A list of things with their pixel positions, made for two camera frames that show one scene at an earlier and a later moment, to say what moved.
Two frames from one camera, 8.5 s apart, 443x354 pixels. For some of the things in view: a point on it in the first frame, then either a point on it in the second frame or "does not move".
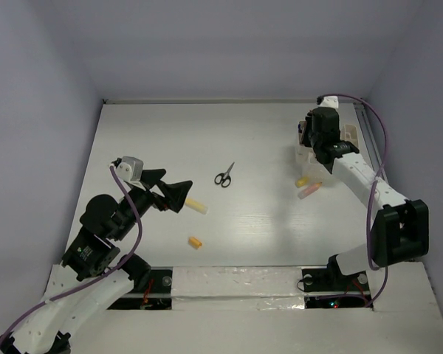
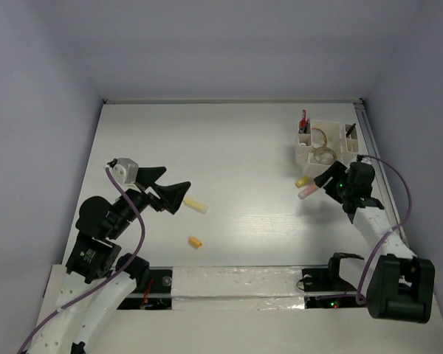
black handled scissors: (224, 178) -> (351, 130)
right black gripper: (306, 139) -> (336, 171)
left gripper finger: (176, 194) does not move
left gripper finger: (150, 177) does not move
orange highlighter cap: (195, 243) does not move
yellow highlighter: (196, 205) does not move
